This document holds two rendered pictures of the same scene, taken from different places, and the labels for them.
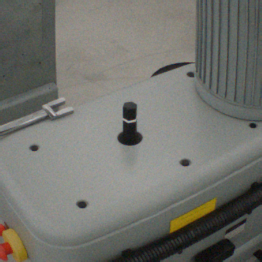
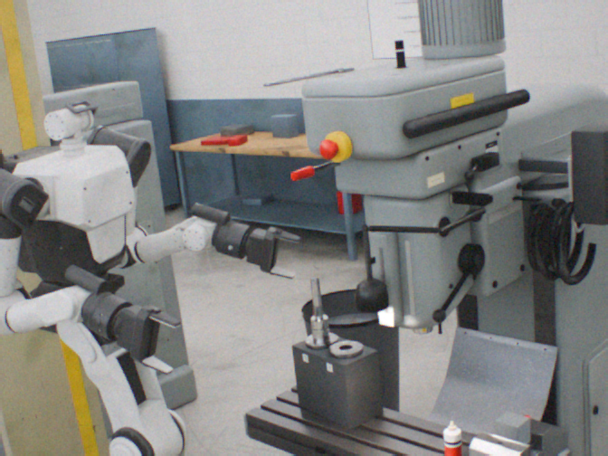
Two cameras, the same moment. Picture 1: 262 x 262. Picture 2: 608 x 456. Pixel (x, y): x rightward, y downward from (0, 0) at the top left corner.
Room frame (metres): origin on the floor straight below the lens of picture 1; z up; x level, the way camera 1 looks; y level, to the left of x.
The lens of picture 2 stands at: (-0.94, 0.60, 2.04)
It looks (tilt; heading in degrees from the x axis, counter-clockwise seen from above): 15 degrees down; 349
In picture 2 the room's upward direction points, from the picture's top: 7 degrees counter-clockwise
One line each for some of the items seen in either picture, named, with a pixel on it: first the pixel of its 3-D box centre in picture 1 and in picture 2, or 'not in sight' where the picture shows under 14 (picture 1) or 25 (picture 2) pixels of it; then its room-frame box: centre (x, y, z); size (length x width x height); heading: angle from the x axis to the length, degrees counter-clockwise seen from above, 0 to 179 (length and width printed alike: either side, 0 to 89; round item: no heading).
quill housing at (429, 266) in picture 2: not in sight; (418, 252); (0.81, 0.00, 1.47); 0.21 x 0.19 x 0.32; 34
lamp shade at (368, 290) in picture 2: not in sight; (371, 292); (0.70, 0.15, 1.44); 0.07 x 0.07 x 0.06
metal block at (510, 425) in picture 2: not in sight; (512, 431); (0.62, -0.13, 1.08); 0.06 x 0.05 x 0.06; 32
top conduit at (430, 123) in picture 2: (200, 228); (470, 111); (0.71, -0.11, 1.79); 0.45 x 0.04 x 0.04; 124
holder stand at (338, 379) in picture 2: not in sight; (337, 376); (1.11, 0.15, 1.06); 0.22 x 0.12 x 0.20; 26
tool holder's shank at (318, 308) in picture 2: not in sight; (317, 298); (1.16, 0.17, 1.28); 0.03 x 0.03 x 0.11
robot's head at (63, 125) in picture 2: not in sight; (69, 127); (1.11, 0.73, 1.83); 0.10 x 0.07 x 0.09; 142
